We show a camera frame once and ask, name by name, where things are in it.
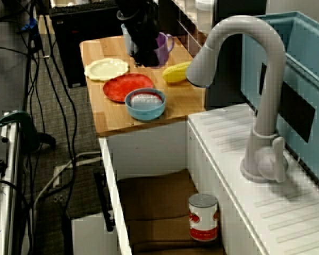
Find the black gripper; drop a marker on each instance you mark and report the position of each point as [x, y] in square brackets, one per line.
[146, 32]

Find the purple plastic mug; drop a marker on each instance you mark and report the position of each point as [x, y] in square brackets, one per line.
[164, 50]

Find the red and white toy sushi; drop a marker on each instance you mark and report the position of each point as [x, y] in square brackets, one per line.
[146, 101]

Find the blue plastic bowl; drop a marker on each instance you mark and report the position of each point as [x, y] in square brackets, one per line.
[144, 114]

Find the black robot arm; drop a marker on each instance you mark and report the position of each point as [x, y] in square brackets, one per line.
[135, 6]

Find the yellow toy corn cob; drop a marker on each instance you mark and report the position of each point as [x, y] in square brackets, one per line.
[175, 73]

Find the cream scalloped plate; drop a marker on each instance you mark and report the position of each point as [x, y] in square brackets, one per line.
[106, 69]

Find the red round plate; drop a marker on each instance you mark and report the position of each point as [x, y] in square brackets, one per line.
[117, 87]

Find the black computer box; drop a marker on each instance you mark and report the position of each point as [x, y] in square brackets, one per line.
[69, 40]

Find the teal plastic bin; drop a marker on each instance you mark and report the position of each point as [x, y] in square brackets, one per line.
[255, 53]

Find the white toy sink unit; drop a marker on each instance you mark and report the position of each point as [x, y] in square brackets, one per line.
[228, 148]

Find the grey toy faucet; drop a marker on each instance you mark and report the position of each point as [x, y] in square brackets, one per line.
[271, 79]

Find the green clamp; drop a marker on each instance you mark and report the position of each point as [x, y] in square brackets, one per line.
[26, 125]

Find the brown mat in sink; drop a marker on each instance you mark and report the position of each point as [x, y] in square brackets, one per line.
[159, 202]

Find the tomato soup can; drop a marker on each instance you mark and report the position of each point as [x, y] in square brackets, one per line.
[203, 220]

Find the aluminium frame rail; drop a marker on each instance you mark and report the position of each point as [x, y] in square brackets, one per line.
[10, 172]

